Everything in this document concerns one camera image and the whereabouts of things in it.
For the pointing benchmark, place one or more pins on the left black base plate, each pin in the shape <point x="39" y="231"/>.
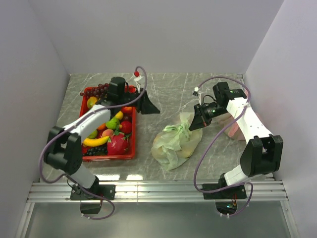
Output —
<point x="91" y="200"/>

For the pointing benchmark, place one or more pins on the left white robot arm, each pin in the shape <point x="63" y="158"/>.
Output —
<point x="63" y="150"/>

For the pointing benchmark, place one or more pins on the green avocado print plastic bag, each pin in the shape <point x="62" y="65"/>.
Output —
<point x="176" y="143"/>

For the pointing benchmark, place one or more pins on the green fake lime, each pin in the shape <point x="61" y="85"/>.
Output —
<point x="113" y="123"/>

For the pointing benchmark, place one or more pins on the pink fake dragon fruit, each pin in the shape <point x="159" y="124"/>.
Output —
<point x="117" y="144"/>

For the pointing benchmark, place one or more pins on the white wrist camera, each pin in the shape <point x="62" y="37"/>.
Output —
<point x="197" y="93"/>
<point x="138" y="79"/>

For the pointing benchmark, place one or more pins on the dark blue grape bunch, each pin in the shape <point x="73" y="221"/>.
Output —
<point x="96" y="151"/>

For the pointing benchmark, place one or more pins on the purple grape bunch top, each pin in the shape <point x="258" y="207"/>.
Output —
<point x="98" y="92"/>

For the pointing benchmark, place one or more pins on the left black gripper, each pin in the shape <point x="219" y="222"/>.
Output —
<point x="145" y="106"/>

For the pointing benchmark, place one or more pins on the aluminium rail frame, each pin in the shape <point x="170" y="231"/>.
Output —
<point x="151" y="202"/>

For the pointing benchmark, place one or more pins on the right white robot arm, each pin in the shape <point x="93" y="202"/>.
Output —
<point x="263" y="151"/>

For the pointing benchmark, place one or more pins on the pink plastic bag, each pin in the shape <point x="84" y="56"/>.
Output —
<point x="235" y="126"/>

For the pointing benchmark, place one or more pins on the red orange fake fruit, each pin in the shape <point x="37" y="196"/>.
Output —
<point x="127" y="110"/>

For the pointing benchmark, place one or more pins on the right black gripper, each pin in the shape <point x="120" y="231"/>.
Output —
<point x="199" y="121"/>

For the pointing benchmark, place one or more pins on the fake peach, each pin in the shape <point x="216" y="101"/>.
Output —
<point x="107" y="132"/>

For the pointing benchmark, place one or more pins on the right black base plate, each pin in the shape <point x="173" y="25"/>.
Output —
<point x="225" y="200"/>

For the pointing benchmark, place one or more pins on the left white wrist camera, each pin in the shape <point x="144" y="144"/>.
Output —
<point x="138" y="79"/>

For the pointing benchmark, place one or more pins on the yellow fake banana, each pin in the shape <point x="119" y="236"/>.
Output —
<point x="95" y="142"/>

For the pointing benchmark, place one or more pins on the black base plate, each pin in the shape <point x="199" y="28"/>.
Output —
<point x="91" y="200"/>
<point x="225" y="200"/>

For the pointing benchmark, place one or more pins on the red plastic crate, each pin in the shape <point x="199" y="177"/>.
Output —
<point x="131" y="139"/>

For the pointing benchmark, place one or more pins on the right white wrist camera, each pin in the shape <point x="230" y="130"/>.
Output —
<point x="197" y="93"/>

